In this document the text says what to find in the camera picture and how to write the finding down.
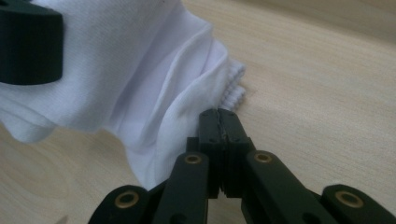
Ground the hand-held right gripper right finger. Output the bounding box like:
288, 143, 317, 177
219, 107, 257, 199

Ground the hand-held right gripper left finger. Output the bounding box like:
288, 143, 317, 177
186, 107, 223, 200

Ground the white sock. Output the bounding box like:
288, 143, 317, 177
0, 0, 248, 190

